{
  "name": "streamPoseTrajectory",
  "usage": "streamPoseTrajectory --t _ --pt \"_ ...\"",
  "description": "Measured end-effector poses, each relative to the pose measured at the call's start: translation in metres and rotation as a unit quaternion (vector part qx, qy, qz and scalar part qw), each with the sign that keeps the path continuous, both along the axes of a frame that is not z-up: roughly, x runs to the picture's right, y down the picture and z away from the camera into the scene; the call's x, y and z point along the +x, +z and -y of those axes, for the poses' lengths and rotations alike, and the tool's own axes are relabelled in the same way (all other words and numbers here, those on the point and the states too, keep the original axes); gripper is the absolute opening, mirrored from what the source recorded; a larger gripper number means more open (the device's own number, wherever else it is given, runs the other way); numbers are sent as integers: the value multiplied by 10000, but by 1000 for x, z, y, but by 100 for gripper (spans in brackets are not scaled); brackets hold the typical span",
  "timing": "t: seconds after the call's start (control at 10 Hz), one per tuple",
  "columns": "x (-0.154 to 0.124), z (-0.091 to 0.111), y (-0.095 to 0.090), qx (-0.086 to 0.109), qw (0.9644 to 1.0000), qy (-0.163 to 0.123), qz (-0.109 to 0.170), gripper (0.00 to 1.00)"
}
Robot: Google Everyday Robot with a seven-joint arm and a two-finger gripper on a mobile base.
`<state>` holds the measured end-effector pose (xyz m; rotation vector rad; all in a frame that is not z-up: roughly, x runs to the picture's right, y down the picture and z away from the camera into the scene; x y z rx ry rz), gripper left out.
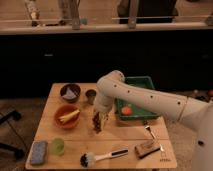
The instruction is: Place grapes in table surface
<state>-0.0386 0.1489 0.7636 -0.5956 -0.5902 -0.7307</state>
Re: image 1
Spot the green plastic tray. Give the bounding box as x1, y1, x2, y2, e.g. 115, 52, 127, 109
115, 76, 159, 121

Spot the orange bowl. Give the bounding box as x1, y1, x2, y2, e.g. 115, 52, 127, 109
54, 104, 80, 129

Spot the small metal cup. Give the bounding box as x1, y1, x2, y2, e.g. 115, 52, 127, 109
85, 89, 96, 105

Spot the white handled dish brush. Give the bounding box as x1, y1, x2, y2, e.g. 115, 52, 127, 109
80, 149, 129, 168

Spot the yellow banana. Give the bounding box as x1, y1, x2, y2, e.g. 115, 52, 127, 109
59, 109, 80, 124

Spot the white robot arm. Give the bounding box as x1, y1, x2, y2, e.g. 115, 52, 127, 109
94, 70, 213, 171

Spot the metal fork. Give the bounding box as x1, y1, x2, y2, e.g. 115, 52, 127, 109
145, 125, 165, 153

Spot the black office chair base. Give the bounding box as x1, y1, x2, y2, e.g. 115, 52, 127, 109
0, 110, 26, 161

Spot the grey crumpled cloth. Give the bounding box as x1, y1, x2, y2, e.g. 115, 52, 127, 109
63, 88, 77, 100

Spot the brown wooden block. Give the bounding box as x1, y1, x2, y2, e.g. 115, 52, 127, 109
135, 140, 160, 159

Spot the green plastic cup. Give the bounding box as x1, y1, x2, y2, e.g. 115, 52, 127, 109
49, 138, 65, 156

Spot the dark purple grape bunch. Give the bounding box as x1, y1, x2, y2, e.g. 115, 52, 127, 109
92, 112, 103, 133

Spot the orange fruit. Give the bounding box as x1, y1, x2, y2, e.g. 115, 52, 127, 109
121, 106, 132, 116

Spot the blue grey sponge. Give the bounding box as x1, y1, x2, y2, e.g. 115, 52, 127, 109
30, 141, 48, 166

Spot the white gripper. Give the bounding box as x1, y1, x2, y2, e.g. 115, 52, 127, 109
93, 103, 110, 122

